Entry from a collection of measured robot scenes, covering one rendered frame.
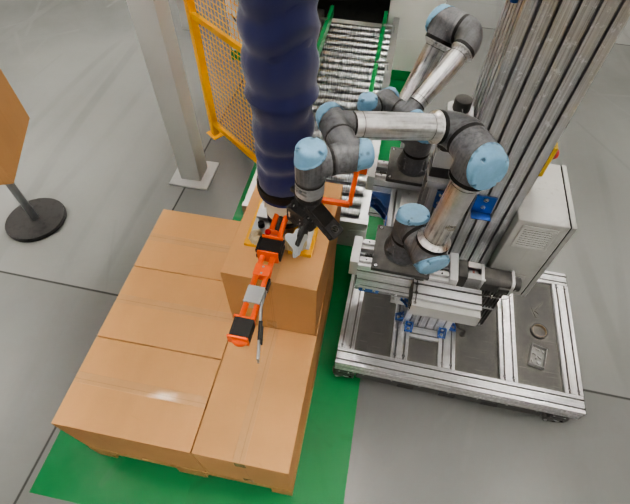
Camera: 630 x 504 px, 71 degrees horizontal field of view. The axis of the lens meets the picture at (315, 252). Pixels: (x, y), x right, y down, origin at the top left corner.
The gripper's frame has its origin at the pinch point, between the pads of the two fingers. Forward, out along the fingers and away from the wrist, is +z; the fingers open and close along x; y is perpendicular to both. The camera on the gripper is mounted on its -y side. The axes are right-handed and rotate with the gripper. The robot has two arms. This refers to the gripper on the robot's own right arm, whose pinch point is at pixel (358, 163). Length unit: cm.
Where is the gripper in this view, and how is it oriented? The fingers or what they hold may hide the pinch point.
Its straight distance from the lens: 203.7
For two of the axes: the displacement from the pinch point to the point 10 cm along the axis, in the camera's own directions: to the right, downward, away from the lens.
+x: 9.8, 1.8, -0.9
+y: -2.0, 7.8, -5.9
